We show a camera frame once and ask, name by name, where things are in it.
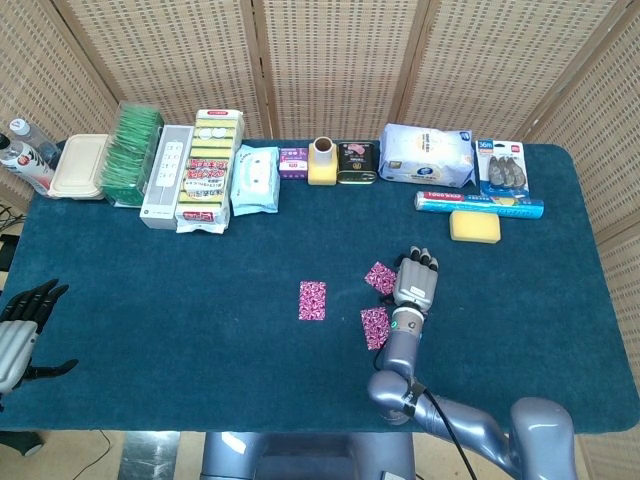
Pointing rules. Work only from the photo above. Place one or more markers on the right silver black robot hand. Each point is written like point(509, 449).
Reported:
point(414, 287)

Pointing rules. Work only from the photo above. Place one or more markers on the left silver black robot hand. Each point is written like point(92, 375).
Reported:
point(10, 345)

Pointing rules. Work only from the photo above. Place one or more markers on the pink patterned card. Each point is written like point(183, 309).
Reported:
point(374, 327)
point(379, 277)
point(312, 300)

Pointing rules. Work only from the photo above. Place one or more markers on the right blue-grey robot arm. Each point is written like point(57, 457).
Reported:
point(400, 360)

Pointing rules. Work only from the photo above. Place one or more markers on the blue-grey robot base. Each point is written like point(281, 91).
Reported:
point(300, 455)

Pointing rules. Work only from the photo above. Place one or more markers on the loose yellow sponge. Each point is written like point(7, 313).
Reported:
point(475, 227)

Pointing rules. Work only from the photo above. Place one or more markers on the black caster foot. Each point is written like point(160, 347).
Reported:
point(22, 444)

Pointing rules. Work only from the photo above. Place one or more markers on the blue food wrap roll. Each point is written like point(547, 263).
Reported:
point(480, 204)

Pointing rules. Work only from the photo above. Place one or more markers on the white tissue pack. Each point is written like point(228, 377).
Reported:
point(425, 157)

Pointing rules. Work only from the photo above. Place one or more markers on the black gold luncheon meat can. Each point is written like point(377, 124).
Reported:
point(356, 162)

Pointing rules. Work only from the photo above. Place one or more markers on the dark teal table cloth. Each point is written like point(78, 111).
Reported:
point(175, 300)

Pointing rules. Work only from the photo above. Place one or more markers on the small purple box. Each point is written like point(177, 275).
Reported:
point(294, 165)

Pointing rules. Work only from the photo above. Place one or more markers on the metal table leg plate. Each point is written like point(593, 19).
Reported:
point(150, 455)

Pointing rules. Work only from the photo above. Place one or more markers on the white bottle red label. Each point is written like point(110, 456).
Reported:
point(25, 165)

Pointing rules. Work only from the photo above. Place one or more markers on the beige lunch box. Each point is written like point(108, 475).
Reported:
point(77, 167)

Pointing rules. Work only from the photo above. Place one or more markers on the light blue wet wipes pack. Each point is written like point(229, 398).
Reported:
point(255, 180)

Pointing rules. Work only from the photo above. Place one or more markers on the clear water bottle white cap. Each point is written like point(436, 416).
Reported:
point(35, 140)

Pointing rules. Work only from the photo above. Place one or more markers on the white power strip box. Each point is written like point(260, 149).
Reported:
point(162, 200)

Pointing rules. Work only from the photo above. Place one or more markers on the clear box green tea bags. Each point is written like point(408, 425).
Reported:
point(127, 155)

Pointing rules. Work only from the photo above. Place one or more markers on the yellow red snack package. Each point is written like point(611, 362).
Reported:
point(207, 175)

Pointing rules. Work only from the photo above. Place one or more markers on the woven bamboo folding screen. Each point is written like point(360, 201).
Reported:
point(340, 60)

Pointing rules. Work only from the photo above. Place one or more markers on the black frame beside table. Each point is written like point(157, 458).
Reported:
point(6, 252)

